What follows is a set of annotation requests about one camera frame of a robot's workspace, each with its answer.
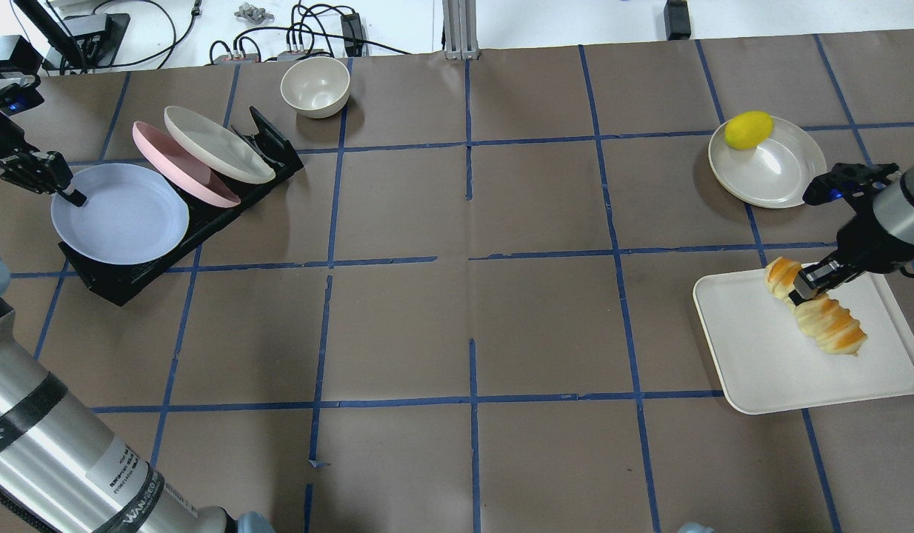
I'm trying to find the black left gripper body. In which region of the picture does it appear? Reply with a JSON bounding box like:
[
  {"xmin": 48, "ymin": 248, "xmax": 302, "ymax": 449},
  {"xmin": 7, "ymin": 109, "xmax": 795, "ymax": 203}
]
[{"xmin": 0, "ymin": 81, "xmax": 73, "ymax": 195}]

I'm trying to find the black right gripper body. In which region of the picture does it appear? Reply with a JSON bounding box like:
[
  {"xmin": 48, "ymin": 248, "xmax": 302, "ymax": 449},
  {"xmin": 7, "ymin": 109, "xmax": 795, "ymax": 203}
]
[{"xmin": 798, "ymin": 215, "xmax": 914, "ymax": 291}]

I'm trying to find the striped bread roll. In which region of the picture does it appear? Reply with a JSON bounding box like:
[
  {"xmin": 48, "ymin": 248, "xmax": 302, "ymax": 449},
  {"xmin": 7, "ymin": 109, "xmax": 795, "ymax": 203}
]
[{"xmin": 763, "ymin": 257, "xmax": 869, "ymax": 355}]

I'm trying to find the blue plate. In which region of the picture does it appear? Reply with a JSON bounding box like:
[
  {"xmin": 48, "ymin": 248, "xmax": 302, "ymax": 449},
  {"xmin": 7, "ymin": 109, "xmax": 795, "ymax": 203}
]
[{"xmin": 50, "ymin": 163, "xmax": 190, "ymax": 264}]

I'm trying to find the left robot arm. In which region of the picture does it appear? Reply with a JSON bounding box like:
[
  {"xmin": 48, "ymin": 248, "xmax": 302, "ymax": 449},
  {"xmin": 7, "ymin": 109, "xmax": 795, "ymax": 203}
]
[{"xmin": 0, "ymin": 259, "xmax": 272, "ymax": 532}]

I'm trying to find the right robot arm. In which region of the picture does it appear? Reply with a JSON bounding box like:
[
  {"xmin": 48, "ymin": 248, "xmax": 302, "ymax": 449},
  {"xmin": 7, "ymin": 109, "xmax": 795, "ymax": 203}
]
[{"xmin": 787, "ymin": 163, "xmax": 914, "ymax": 306}]

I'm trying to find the black plate rack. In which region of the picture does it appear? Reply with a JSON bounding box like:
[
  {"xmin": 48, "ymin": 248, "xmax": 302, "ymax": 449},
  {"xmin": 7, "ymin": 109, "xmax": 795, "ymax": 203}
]
[{"xmin": 58, "ymin": 106, "xmax": 304, "ymax": 306}]

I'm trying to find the pink plate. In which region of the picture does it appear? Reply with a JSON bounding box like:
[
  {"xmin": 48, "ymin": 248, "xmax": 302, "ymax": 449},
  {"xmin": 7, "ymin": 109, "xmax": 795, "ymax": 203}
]
[{"xmin": 132, "ymin": 121, "xmax": 241, "ymax": 208}]

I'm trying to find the cream white plate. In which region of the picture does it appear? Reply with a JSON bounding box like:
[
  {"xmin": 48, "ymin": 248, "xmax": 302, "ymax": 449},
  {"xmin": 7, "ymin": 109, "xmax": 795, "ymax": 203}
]
[{"xmin": 164, "ymin": 106, "xmax": 276, "ymax": 185}]

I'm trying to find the white rectangular tray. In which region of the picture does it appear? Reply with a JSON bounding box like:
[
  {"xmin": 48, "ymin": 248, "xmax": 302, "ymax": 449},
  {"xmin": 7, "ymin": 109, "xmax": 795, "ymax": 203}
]
[{"xmin": 692, "ymin": 269, "xmax": 914, "ymax": 415}]

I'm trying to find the white shallow dish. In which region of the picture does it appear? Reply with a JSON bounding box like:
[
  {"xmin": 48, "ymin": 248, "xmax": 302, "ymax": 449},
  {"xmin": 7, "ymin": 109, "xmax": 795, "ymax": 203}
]
[{"xmin": 707, "ymin": 117, "xmax": 826, "ymax": 209}]

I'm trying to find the black monitor stand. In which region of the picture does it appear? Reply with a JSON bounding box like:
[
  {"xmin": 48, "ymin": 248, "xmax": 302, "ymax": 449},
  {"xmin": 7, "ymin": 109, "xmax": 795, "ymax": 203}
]
[{"xmin": 11, "ymin": 1, "xmax": 131, "ymax": 72}]

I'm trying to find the yellow lemon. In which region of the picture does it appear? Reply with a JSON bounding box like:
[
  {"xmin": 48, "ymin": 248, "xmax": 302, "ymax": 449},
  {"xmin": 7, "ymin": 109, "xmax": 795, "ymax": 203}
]
[{"xmin": 724, "ymin": 110, "xmax": 775, "ymax": 150}]

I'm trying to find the silver metal connector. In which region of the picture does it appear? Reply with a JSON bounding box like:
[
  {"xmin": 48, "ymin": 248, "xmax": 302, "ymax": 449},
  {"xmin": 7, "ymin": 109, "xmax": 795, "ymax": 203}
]
[{"xmin": 233, "ymin": 2, "xmax": 275, "ymax": 26}]

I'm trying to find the cream bowl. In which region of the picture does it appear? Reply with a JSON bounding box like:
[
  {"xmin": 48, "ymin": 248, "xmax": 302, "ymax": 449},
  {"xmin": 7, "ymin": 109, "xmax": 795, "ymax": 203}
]
[{"xmin": 278, "ymin": 56, "xmax": 351, "ymax": 119}]

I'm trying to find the black power adapter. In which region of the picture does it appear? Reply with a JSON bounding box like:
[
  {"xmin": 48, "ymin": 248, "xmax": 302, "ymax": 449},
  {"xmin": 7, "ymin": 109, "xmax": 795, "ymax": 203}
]
[{"xmin": 663, "ymin": 0, "xmax": 692, "ymax": 41}]

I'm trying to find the black cables bundle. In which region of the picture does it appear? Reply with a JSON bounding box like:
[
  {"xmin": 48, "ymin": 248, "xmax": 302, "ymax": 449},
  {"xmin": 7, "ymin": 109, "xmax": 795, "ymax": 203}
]
[{"xmin": 94, "ymin": 0, "xmax": 413, "ymax": 71}]

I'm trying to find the aluminium frame post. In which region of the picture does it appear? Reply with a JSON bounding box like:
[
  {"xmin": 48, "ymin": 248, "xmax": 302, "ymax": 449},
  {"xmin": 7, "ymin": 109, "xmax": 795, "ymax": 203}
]
[{"xmin": 442, "ymin": 0, "xmax": 480, "ymax": 61}]

